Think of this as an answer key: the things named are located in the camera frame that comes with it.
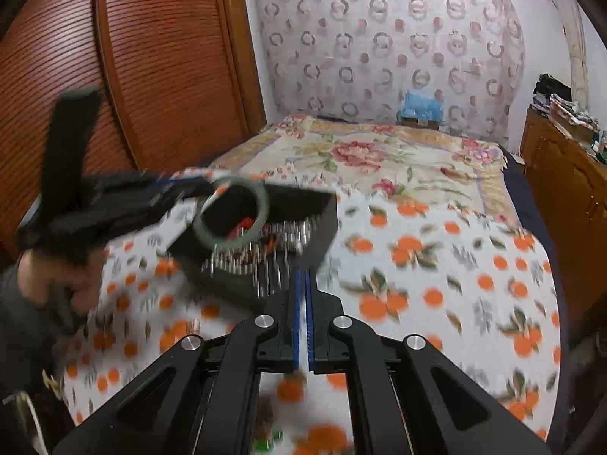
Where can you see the black box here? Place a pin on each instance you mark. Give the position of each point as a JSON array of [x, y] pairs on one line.
[[313, 213]]

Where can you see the small brown box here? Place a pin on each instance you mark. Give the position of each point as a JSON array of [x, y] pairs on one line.
[[422, 123]]

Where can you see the floral blanket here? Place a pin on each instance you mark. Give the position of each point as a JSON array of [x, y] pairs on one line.
[[370, 156]]

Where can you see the blue plastic bag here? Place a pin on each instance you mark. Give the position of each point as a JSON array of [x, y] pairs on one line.
[[419, 104]]

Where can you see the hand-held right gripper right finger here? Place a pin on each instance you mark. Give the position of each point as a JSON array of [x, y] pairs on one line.
[[310, 322]]

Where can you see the orange fruit print cloth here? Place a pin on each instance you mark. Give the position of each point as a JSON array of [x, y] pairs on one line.
[[427, 265]]

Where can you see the wooden sideboard cabinet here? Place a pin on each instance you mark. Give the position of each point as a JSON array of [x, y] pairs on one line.
[[569, 185]]

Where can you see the pale green jade bangle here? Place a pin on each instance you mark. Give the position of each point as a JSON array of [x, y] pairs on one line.
[[263, 199]]

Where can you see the dark blue bed sheet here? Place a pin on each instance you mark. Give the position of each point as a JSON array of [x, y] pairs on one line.
[[531, 208]]

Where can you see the cream window curtain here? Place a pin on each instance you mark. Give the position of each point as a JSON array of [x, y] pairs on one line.
[[574, 33]]

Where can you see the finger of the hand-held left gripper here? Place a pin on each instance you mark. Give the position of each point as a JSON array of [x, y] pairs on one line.
[[170, 204], [180, 185]]

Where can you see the green beads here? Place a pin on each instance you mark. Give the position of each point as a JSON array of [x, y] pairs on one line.
[[268, 441]]

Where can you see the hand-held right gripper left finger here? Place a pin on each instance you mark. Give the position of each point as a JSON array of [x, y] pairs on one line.
[[298, 322]]

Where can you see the stack of folded clothes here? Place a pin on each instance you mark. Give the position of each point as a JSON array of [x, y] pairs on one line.
[[564, 104]]

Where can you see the wooden louvered wardrobe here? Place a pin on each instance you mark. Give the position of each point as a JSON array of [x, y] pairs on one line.
[[142, 57]]

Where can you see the person's left hand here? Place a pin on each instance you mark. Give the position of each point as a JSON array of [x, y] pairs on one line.
[[35, 277]]

